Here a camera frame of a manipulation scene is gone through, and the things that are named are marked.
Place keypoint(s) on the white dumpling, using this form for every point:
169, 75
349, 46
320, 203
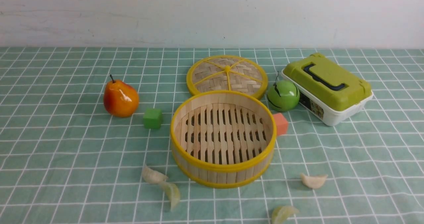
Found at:
153, 177
313, 182

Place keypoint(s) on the green dumpling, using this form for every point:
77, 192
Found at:
281, 213
172, 192

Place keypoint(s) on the green dumpling bottom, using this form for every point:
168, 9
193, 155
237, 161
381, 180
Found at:
281, 213

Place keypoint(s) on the woven bamboo steamer lid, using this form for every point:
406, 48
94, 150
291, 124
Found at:
227, 72

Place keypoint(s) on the bamboo steamer tray yellow rim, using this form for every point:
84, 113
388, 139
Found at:
223, 139

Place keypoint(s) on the green wooden cube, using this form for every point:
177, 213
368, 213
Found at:
153, 118

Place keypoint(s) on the green toy apple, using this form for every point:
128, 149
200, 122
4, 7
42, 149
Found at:
283, 95

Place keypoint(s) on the orange wooden cube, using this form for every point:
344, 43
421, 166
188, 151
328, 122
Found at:
281, 123

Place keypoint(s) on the orange toy pear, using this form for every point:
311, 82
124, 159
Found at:
120, 99

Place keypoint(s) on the green lidded white box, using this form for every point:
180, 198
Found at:
330, 92

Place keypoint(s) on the green checkered tablecloth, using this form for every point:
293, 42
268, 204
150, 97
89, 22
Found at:
65, 159

